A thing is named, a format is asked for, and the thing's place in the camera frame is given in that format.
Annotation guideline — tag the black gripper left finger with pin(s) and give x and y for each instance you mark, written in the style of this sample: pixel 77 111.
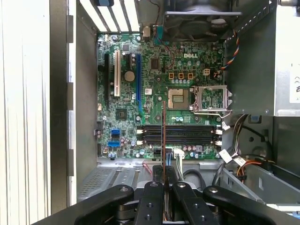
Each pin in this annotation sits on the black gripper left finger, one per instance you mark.
pixel 152 197

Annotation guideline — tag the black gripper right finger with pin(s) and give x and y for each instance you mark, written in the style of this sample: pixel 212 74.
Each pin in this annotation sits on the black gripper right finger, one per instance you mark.
pixel 187 197

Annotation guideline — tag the RAM stick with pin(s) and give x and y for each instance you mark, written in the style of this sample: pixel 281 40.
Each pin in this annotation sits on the RAM stick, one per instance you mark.
pixel 164 131

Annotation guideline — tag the black RAM slot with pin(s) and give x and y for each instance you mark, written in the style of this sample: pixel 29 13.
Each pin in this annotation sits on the black RAM slot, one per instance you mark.
pixel 178 137
pixel 178 142
pixel 178 131
pixel 178 127

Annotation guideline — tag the grey perforated disk bay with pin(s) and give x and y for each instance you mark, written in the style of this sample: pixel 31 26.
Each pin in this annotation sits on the grey perforated disk bay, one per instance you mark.
pixel 105 178

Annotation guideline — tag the silver disk bay cage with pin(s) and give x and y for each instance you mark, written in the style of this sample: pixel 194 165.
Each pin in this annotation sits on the silver disk bay cage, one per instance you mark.
pixel 257 185

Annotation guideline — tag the green motherboard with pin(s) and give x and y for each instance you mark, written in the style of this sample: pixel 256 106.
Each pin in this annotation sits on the green motherboard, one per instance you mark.
pixel 150 110

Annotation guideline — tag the metal socket cover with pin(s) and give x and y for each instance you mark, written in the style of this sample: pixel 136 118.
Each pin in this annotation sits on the metal socket cover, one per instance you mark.
pixel 198 99

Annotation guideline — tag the CPU socket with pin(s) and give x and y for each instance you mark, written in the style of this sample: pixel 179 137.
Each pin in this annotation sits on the CPU socket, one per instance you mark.
pixel 178 98

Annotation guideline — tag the blue expansion slot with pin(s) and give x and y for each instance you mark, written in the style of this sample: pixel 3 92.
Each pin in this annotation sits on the blue expansion slot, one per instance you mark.
pixel 138 82

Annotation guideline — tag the silver coin battery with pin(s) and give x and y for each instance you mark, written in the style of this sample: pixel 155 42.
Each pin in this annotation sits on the silver coin battery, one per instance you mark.
pixel 129 76

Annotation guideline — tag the long black expansion slot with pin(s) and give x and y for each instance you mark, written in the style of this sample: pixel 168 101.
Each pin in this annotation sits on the long black expansion slot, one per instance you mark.
pixel 107 79

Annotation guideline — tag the white expansion slot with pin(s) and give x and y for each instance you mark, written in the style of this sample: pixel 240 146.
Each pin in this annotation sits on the white expansion slot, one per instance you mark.
pixel 117 75

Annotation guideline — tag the grey power supply unit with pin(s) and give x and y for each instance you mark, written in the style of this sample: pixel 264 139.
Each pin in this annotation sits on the grey power supply unit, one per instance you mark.
pixel 250 82

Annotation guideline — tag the short black expansion slot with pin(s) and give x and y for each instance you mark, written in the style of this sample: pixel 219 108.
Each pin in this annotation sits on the short black expansion slot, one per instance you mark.
pixel 129 62

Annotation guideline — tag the black PC case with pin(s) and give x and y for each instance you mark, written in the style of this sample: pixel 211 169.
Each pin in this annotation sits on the black PC case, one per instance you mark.
pixel 86 70

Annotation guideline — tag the black case fan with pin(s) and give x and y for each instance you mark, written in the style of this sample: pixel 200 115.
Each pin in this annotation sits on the black case fan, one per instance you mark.
pixel 194 25

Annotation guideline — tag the blue card latch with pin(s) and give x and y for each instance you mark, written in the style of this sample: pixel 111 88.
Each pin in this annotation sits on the blue card latch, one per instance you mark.
pixel 106 2

